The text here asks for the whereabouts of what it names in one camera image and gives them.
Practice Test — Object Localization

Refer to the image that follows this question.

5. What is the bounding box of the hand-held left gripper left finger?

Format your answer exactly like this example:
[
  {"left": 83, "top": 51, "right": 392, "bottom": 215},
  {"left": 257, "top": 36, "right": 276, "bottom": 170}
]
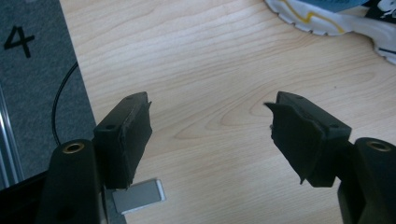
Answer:
[{"left": 92, "top": 91, "right": 153, "bottom": 190}]

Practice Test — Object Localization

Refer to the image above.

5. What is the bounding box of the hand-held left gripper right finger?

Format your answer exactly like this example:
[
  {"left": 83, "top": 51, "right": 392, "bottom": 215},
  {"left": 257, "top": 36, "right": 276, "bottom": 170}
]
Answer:
[{"left": 263, "top": 91, "right": 353, "bottom": 189}]

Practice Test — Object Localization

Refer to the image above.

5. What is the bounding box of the white sneaker with yellow line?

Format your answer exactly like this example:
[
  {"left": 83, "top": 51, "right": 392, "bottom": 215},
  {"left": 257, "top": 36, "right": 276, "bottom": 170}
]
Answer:
[{"left": 263, "top": 0, "right": 396, "bottom": 65}]

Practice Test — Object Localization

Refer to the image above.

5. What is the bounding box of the thin black cable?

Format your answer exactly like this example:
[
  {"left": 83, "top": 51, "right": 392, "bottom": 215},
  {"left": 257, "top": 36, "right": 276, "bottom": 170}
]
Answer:
[{"left": 50, "top": 61, "right": 79, "bottom": 147}]

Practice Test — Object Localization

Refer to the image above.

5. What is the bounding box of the grey metal bracket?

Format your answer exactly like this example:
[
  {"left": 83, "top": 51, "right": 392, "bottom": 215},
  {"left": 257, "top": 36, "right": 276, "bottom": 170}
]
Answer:
[{"left": 104, "top": 178, "right": 166, "bottom": 224}]

